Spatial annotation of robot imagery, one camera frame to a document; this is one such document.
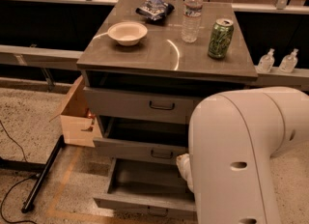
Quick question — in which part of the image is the grey drawer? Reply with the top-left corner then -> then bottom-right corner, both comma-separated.
94,116 -> 188,164
94,158 -> 197,220
84,87 -> 201,125

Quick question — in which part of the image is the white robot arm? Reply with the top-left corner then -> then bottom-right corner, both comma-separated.
177,87 -> 309,224

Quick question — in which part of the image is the grey top drawer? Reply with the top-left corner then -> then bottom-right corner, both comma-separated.
84,87 -> 201,125

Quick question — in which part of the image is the grey drawer cabinet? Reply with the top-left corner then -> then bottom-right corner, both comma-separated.
76,0 -> 259,142

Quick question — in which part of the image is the grey bottom drawer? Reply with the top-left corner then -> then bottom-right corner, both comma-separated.
94,158 -> 197,220

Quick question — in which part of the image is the white bowl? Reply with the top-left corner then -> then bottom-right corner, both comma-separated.
107,22 -> 148,46

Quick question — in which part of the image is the cardboard box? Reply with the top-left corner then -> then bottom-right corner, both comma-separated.
51,76 -> 101,147

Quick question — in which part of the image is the blue chip bag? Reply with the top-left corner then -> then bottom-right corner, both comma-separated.
135,0 -> 175,21

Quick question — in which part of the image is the green soda can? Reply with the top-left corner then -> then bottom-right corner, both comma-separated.
208,18 -> 234,59

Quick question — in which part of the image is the clear water bottle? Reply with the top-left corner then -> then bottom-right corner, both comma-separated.
182,0 -> 203,42

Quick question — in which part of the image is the left sanitizer bottle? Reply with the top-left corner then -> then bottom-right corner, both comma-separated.
257,48 -> 274,73

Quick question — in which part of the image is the sanitizer bottle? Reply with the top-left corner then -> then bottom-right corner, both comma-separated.
257,48 -> 274,73
279,48 -> 298,73

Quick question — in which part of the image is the right sanitizer bottle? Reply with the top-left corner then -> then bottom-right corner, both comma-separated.
279,48 -> 298,73

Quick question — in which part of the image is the black floor stand bar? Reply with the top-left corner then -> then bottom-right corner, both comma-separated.
0,135 -> 65,213

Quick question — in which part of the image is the grey metal shelf rail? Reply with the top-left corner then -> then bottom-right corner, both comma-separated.
0,45 -> 82,70

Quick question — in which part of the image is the black floor cable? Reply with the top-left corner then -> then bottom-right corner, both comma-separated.
0,120 -> 42,224

